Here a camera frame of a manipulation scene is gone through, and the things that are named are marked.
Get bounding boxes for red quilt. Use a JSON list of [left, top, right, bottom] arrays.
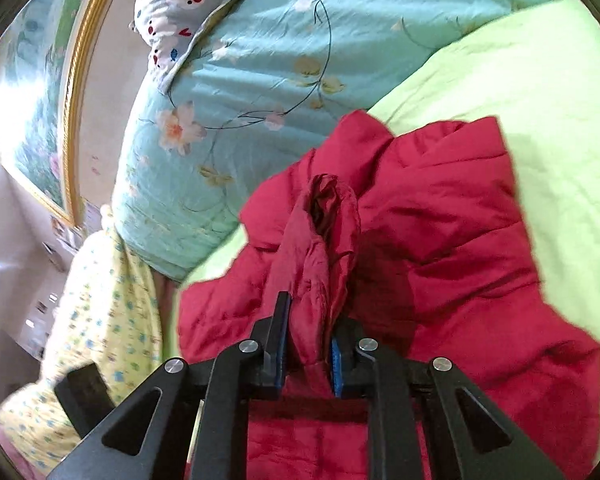
[[177, 110, 600, 480]]

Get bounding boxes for yellow patterned pillow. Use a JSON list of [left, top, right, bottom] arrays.
[[0, 205, 163, 476]]

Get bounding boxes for cartoon print pillow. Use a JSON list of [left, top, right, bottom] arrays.
[[132, 0, 262, 68]]

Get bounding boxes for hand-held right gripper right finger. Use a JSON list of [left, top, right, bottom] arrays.
[[329, 316, 567, 480]]

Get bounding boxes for pink mattress cover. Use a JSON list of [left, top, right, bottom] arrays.
[[152, 272, 181, 321]]

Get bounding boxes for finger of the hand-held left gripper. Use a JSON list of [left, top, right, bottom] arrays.
[[54, 361, 115, 440]]

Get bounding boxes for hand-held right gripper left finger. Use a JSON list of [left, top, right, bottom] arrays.
[[45, 291, 296, 480]]

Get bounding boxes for light green bed sheet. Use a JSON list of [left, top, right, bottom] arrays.
[[172, 0, 600, 461]]

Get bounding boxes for gold framed painting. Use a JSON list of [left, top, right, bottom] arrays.
[[0, 0, 131, 227]]

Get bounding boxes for teal floral pillow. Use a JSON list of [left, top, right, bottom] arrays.
[[112, 0, 576, 282]]

